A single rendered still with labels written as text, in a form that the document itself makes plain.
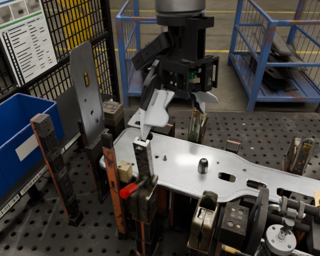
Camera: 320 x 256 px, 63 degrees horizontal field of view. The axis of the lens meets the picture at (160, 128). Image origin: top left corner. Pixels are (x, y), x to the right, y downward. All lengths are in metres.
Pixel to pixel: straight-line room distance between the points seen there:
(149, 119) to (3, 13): 0.67
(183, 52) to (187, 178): 0.49
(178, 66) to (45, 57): 0.79
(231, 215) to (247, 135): 0.93
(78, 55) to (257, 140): 1.02
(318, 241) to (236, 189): 0.30
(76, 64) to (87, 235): 0.62
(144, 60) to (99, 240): 0.75
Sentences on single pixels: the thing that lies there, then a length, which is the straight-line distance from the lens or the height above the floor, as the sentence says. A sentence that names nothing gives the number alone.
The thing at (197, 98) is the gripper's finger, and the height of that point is 1.35.
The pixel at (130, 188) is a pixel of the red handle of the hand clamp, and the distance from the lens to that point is 0.61.
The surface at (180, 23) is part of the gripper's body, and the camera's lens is 0.39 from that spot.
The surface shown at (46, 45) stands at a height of 1.24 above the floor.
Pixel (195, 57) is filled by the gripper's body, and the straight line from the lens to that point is 0.39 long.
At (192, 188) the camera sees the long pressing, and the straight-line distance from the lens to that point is 0.79.
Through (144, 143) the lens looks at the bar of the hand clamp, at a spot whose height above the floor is 1.21.
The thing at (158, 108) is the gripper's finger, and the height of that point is 1.38.
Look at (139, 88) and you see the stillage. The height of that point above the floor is 0.16.
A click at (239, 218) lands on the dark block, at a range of 0.61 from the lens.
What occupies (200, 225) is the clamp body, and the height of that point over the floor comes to 1.06.
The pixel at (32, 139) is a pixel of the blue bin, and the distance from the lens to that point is 0.85.
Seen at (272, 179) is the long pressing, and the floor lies 1.00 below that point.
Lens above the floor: 1.62
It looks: 39 degrees down
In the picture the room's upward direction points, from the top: straight up
